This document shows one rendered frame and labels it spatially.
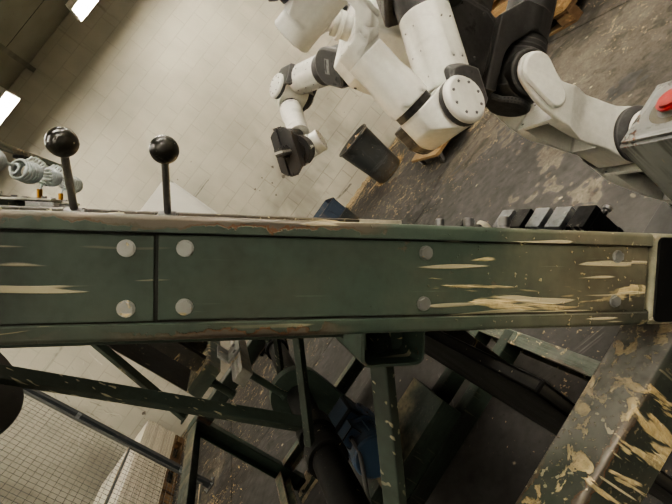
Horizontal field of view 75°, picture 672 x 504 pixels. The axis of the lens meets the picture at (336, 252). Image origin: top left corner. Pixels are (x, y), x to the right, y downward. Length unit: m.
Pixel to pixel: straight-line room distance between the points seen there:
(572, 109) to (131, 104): 5.86
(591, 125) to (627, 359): 0.72
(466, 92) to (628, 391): 0.47
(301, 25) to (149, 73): 5.92
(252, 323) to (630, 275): 0.44
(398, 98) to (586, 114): 0.68
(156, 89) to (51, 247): 6.14
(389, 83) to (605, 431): 0.55
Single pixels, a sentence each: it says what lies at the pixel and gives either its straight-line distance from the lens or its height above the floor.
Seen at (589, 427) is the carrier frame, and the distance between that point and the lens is 0.69.
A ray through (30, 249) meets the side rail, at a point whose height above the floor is 1.42.
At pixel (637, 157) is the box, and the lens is 0.78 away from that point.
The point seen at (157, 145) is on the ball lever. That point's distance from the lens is 0.62.
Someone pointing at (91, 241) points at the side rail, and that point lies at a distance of 0.42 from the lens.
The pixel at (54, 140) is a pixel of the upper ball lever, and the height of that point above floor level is 1.53.
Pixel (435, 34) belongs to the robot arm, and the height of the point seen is 1.22.
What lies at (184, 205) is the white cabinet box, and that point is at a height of 1.73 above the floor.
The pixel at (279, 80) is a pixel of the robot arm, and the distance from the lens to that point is 1.46.
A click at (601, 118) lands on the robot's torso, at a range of 1.32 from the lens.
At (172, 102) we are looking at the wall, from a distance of 6.48.
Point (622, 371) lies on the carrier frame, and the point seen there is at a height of 0.79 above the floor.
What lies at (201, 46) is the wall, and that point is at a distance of 6.65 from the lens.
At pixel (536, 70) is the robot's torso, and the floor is 0.96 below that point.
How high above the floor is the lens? 1.31
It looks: 14 degrees down
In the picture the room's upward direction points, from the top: 53 degrees counter-clockwise
